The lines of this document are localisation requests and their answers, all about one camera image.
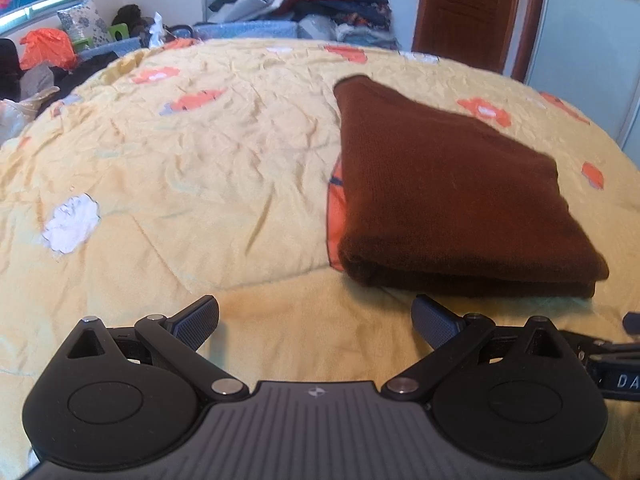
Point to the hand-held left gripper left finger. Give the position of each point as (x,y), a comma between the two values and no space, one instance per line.
(195,320)

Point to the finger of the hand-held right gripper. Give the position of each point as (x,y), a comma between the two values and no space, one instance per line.
(582,339)
(632,322)

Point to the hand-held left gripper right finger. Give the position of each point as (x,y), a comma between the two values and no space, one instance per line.
(432,320)

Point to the brown knit sweater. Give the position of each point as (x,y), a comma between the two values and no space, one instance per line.
(450,185)

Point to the heap of dark clothes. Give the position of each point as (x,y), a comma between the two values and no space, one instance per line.
(75,77)

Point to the yellow printed bedsheet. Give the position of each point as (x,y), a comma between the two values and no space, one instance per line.
(200,160)

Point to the grey cloth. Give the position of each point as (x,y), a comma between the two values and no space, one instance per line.
(37,82)

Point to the white crumpled bag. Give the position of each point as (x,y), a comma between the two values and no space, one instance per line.
(157,30)

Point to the blue quilted blanket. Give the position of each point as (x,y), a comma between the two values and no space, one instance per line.
(240,30)

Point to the green plastic basket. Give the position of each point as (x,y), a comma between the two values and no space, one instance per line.
(82,44)

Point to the black bag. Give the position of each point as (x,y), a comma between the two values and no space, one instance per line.
(132,17)

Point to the brown wooden door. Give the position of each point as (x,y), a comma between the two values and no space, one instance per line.
(465,10)

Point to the orange cloth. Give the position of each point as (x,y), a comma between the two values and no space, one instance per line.
(47,45)

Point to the grey floral pillow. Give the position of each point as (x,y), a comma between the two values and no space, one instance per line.
(85,22)

